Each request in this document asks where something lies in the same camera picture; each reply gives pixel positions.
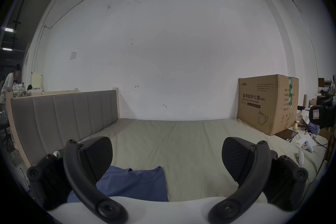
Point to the grey padded headboard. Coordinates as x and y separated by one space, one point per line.
52 118

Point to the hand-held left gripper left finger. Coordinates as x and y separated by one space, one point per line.
78 178

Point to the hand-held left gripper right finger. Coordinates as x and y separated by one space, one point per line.
257 178

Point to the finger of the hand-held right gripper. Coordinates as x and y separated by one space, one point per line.
325 115

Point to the large brown carton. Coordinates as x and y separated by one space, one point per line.
265 104

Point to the white hand controller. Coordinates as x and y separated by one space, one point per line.
300 157
307 145

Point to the dark blue shirt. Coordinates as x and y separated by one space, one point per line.
136 186

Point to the bed with beige sheet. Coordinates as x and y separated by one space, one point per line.
183 144

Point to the black tablet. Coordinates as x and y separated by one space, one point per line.
287 134

